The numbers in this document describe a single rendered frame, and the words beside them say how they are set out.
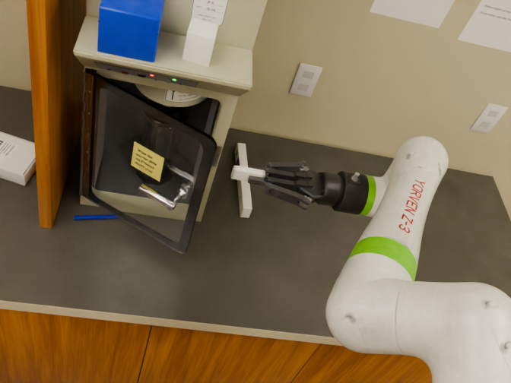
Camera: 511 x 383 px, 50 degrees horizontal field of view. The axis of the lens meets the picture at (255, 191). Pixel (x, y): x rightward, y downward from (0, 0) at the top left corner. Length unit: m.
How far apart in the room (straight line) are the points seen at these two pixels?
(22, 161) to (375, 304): 1.03
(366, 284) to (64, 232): 0.84
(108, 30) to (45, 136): 0.32
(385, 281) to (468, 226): 1.05
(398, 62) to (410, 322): 1.05
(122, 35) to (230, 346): 0.88
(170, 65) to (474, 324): 0.65
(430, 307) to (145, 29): 0.63
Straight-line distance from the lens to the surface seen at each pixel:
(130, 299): 1.35
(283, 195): 1.17
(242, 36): 1.10
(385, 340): 0.84
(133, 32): 0.98
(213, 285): 1.40
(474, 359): 0.80
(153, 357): 1.61
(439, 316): 0.81
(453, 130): 1.96
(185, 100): 1.23
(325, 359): 1.62
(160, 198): 1.19
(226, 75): 1.03
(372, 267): 0.88
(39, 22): 1.04
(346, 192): 1.20
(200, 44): 1.01
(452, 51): 1.74
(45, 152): 1.25
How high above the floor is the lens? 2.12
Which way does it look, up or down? 47 degrees down
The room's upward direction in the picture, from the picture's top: 22 degrees clockwise
